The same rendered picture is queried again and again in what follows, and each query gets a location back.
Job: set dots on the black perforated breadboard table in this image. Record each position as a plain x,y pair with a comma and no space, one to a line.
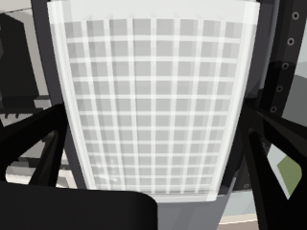
290,25

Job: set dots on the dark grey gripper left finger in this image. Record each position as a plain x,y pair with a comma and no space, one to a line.
17,138

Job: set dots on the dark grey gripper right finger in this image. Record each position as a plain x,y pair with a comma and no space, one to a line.
269,197

